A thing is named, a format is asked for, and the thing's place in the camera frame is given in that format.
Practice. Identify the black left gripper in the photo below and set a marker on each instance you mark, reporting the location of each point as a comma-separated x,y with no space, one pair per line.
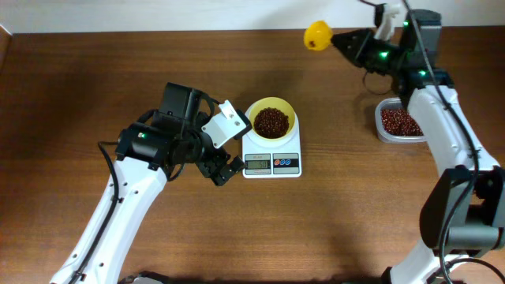
236,166

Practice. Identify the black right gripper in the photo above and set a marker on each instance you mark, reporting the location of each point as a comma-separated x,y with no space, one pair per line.
356,53

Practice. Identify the yellow measuring scoop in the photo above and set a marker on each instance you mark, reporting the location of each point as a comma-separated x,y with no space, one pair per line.
318,36

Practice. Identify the red adzuki beans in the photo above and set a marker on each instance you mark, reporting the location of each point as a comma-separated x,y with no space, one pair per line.
271,123
398,122

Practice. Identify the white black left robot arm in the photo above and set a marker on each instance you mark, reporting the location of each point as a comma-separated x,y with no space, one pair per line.
189,127

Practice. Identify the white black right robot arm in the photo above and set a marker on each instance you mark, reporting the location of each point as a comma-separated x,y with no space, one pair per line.
463,217

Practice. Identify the yellow plastic bowl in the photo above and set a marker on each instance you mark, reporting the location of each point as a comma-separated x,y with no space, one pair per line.
273,102

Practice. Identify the white digital kitchen scale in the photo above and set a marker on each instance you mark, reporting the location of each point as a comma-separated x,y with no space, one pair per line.
272,158

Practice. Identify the clear plastic container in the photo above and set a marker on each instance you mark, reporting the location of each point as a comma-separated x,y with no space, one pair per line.
393,103

